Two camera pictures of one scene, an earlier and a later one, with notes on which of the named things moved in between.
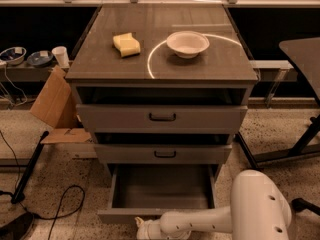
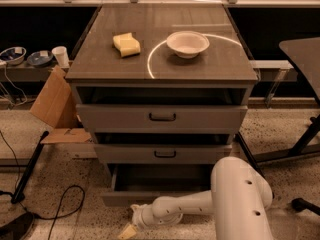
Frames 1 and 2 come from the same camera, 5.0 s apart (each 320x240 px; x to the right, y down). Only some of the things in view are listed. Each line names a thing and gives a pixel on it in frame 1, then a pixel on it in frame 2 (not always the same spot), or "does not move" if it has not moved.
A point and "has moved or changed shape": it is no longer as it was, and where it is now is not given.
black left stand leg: [18, 195] does not move
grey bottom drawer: [148, 191] has moved or changed shape
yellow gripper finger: [139, 221] to [128, 233]
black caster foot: [300, 204] does not move
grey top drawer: [162, 118] does not move
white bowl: [187, 44] does not move
